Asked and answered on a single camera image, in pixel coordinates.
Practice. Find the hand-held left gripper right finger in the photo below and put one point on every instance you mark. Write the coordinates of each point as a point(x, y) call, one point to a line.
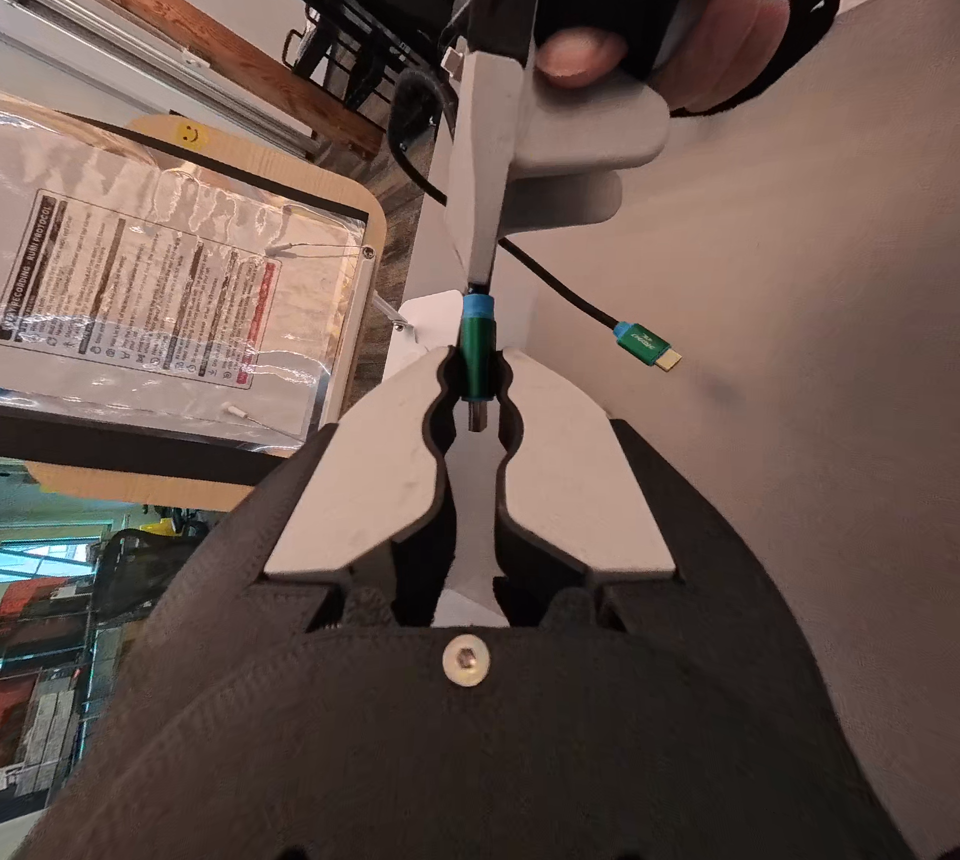
point(585, 485)

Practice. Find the aluminium rail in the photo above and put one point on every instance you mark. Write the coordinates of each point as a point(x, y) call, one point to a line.
point(150, 62)

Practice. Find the brown wooden beam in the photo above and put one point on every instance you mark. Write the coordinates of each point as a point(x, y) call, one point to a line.
point(187, 24)

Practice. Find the black mesh chair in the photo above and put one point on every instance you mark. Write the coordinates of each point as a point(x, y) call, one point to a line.
point(150, 568)

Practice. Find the background storage shelf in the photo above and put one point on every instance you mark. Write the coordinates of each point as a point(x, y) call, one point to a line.
point(45, 687)

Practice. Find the laminated instruction sheet on board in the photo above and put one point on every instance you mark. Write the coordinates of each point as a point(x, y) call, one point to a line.
point(307, 174)

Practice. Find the yellow smiley sticker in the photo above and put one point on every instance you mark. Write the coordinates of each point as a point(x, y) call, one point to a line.
point(190, 134)

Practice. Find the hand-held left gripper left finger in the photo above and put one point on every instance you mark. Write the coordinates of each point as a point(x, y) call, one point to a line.
point(367, 478)

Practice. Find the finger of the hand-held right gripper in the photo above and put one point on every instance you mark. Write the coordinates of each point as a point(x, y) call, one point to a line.
point(484, 148)
point(570, 199)

